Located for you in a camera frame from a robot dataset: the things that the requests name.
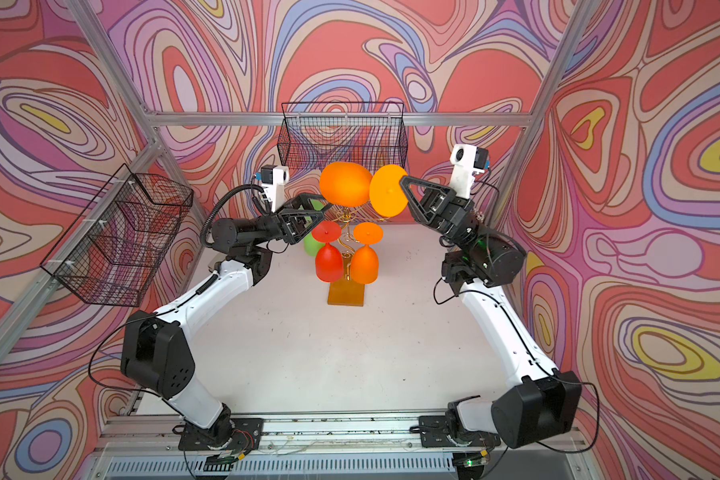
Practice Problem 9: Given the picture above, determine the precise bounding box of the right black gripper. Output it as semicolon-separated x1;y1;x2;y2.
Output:
397;178;492;256

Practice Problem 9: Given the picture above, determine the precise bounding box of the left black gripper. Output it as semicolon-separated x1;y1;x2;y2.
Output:
244;200;334;259

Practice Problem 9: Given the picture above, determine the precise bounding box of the orange wine glass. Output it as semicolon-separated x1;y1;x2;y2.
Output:
319;162;408;218
350;222;384;285

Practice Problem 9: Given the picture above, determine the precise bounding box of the red wine glass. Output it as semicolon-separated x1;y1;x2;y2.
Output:
311;221;344;283

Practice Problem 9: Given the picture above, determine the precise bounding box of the orange wine glass front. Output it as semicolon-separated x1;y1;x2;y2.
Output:
350;222;384;285

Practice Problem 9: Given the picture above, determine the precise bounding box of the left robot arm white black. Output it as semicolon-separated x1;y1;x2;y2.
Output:
119;183;332;450

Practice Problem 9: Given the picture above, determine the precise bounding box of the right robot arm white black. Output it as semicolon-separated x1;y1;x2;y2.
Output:
399;175;589;449

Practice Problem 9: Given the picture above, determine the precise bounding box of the green wine glass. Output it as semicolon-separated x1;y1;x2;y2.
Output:
303;199;325;257

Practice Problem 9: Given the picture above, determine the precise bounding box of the gold rack on wooden base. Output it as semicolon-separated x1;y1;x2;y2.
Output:
327;206;365;307

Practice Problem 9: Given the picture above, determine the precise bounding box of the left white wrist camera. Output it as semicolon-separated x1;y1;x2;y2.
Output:
255;165;290;212

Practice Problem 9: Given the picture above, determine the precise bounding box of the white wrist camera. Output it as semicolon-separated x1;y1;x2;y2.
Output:
448;144;490;200
255;165;290;212

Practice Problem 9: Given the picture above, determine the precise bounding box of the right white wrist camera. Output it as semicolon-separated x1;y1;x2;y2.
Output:
448;144;490;200

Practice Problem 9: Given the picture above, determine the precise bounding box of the black wire basket back wall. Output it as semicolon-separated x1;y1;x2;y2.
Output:
277;100;408;173

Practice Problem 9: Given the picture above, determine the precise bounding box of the black wire basket wall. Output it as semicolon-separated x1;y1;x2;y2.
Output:
40;165;194;307
277;100;408;173

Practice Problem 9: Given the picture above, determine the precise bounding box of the black wire basket left wall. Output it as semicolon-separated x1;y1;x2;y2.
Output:
40;165;194;307

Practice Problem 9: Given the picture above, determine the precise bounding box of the metal base rail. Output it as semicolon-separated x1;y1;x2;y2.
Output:
81;410;604;479

